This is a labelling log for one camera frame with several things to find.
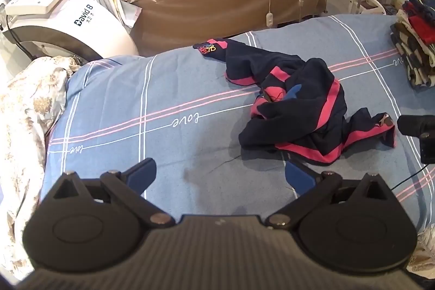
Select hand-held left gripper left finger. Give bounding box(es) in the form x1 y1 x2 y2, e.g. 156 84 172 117
51 157 175 229

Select stack of folded clothes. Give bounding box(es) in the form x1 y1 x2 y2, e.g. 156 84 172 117
390 0 435 89

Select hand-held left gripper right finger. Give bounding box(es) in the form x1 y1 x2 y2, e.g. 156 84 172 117
266 161 392 229

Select beige floral quilt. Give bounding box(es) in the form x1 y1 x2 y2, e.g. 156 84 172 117
0 55 81 281

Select navy and pink small garment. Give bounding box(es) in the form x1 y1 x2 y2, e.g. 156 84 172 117
193 38 397 166

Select thin black cable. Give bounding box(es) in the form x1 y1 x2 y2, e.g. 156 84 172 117
390 164 435 191

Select white floor-standing machine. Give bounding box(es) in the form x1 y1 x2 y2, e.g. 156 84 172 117
0 0 139 61

